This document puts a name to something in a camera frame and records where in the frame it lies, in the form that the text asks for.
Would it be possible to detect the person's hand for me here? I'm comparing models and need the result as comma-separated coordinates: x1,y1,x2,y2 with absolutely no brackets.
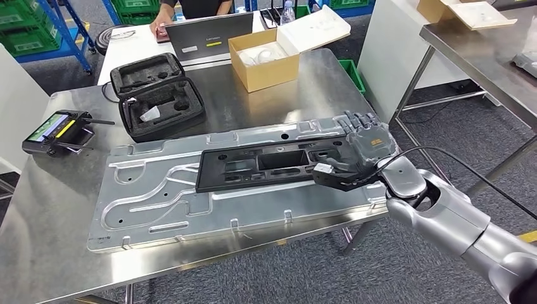
149,15,174,37

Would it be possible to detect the black plastic plate part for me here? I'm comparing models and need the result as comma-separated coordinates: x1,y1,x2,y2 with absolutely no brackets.
194,134,357,194

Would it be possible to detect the blue steel shelf rack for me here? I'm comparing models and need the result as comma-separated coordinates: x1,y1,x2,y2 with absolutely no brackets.
15,0,98,75

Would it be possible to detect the stainless steel workbench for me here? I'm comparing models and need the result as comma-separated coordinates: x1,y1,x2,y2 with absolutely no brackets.
0,48,391,304

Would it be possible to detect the green plastic crate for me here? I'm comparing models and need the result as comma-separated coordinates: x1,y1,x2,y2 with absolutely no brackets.
0,25,64,58
110,0,161,26
0,0,43,30

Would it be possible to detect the person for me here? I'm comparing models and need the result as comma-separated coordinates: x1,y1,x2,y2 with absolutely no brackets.
149,0,234,38

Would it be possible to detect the black round stool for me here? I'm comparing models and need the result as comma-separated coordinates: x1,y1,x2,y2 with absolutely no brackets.
94,24,136,56

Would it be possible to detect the grey laptop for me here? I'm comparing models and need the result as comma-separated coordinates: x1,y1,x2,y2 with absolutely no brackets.
164,11,255,67

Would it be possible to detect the white table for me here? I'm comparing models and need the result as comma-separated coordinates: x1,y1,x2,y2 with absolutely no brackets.
97,10,294,87

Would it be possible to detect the white paper slip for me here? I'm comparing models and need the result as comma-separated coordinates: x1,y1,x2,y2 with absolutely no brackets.
139,105,161,123

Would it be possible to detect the black foam-lined case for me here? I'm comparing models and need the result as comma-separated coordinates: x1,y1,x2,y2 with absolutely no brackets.
110,53,207,144

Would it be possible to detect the white packed item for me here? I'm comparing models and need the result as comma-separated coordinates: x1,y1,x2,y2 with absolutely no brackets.
237,42,290,67

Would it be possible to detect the open cardboard box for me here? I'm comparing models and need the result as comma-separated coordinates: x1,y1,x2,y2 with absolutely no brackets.
227,4,352,94

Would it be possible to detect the clear water bottle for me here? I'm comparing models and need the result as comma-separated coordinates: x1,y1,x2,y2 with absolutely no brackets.
280,0,297,25

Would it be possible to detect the black remote controller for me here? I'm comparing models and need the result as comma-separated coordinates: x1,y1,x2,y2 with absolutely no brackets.
22,110,116,158

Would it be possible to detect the white board panel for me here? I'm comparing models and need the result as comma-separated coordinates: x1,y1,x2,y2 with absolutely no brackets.
0,44,50,175

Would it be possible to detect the stamped sheet metal panel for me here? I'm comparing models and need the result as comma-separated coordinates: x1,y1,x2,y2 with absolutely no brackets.
87,117,390,254
512,51,537,79

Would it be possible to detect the green plastic bin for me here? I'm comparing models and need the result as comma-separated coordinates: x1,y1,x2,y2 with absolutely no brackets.
338,58,367,94

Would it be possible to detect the white partition panel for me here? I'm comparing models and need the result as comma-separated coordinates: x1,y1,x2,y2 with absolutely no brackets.
357,0,471,125

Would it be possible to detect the flat cardboard box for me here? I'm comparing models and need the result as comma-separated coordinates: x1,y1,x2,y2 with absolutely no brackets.
416,0,517,31

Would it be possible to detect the stainless steel table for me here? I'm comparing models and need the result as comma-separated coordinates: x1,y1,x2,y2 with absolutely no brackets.
394,6,537,198

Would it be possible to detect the thin black cord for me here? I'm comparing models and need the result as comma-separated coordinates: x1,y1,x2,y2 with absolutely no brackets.
101,82,121,104

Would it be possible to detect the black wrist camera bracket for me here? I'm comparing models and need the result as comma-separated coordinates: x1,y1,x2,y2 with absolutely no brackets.
312,167,381,193

